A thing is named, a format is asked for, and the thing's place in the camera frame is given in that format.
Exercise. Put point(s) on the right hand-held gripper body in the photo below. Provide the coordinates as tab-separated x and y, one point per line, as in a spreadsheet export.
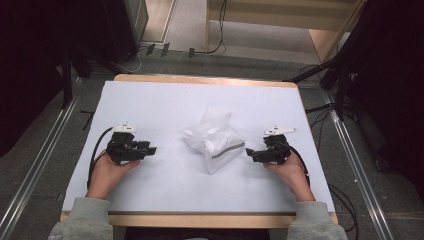
278	150

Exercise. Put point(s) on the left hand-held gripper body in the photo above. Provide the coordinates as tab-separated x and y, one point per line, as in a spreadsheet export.
123	148

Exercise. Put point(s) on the white mesh zipper bag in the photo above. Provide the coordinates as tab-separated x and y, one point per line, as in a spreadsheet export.
216	140

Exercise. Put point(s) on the person's right hand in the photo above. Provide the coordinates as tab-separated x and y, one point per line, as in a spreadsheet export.
295	176

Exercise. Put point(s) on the person's left hand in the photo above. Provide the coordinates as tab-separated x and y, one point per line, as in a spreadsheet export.
106	175

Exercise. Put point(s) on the white table cover sheet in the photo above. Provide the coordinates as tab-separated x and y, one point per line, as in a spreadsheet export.
173	106

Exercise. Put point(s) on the wooden table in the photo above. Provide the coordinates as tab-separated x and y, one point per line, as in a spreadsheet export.
200	220

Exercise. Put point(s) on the black metal stand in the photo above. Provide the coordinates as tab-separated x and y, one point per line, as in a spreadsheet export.
66	76
341	76

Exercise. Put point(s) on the black cabinet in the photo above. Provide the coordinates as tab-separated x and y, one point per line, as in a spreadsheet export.
125	26

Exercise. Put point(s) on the light wooden shelf unit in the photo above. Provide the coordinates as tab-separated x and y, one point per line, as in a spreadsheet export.
266	16

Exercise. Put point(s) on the aluminium floor rail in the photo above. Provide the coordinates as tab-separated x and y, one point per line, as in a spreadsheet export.
360	173
36	166

